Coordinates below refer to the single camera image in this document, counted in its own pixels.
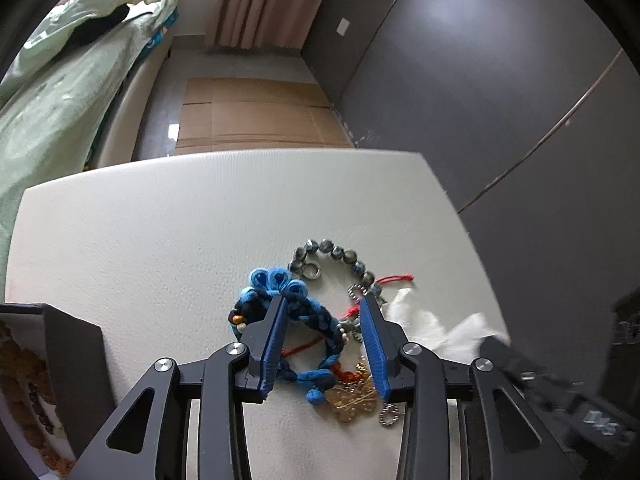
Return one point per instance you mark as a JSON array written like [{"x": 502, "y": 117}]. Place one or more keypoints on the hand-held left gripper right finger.
[{"x": 372, "y": 355}]

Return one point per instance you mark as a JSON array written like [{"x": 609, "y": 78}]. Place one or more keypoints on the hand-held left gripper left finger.
[{"x": 276, "y": 345}]

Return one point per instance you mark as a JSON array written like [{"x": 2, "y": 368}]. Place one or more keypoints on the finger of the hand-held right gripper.
[{"x": 520, "y": 365}]

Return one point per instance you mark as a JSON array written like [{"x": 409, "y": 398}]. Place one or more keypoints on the gold butterfly pendant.
[{"x": 350, "y": 402}]

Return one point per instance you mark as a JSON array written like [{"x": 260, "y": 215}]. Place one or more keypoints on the white tissue paper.
[{"x": 430, "y": 325}]

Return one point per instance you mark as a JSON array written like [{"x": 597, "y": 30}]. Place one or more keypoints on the black jewelry box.
[{"x": 75, "y": 360}]

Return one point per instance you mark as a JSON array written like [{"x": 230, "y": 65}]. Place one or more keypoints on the white side table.
[{"x": 150, "y": 235}]

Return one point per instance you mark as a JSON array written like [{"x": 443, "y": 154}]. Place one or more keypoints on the brown cardboard sheet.
[{"x": 260, "y": 115}]

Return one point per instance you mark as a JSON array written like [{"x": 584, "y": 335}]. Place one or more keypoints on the dark grey wardrobe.
[{"x": 475, "y": 85}]

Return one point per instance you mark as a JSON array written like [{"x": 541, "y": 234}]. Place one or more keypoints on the green blanket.
[{"x": 50, "y": 110}]

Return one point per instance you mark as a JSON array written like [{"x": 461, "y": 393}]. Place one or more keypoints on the pink curtain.
[{"x": 260, "y": 0}]

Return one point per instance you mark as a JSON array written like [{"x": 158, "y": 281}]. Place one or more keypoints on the white bed frame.
[{"x": 135, "y": 100}]

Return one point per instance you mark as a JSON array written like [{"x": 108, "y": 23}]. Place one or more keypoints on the white wall socket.
[{"x": 343, "y": 27}]

